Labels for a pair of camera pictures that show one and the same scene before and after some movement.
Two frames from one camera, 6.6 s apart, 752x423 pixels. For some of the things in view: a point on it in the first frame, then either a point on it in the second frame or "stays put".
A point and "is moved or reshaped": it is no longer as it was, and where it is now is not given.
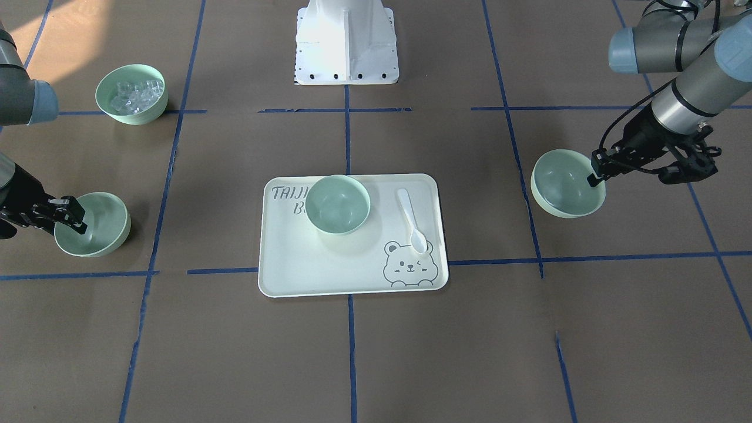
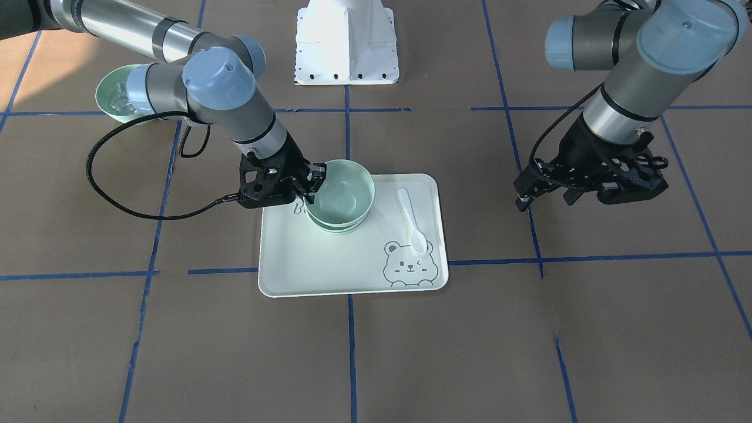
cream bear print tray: (297, 259) stays put
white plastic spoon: (417, 239) stays put
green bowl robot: (107, 218) -> (344, 199)
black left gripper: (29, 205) -> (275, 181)
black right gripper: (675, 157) -> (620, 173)
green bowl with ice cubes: (132, 94) stays put
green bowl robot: (559, 185) is moved or reshaped
